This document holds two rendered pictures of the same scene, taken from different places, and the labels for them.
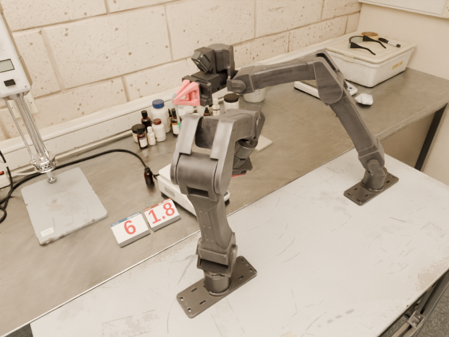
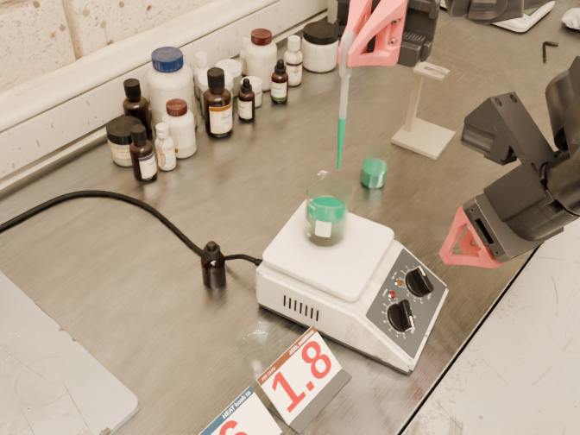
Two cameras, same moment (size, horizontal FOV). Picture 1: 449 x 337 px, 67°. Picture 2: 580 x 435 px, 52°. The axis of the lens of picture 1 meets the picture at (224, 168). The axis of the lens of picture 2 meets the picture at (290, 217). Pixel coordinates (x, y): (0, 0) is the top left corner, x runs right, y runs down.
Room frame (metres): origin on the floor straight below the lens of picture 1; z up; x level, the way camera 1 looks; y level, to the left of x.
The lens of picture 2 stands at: (0.41, 0.32, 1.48)
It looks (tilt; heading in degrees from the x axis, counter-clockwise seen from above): 44 degrees down; 342
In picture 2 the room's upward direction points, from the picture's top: 3 degrees clockwise
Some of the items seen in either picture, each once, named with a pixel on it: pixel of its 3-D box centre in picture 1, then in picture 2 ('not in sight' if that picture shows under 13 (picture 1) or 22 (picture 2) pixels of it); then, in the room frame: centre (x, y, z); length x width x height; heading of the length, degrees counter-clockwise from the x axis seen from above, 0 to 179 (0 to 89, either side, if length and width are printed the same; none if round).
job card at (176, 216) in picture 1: (162, 214); (305, 378); (0.72, 0.19, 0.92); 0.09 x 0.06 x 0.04; 122
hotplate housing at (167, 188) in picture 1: (191, 185); (346, 279); (0.83, 0.11, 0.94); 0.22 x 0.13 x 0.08; 45
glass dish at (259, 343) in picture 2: (154, 203); (261, 345); (0.78, 0.22, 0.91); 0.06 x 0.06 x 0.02
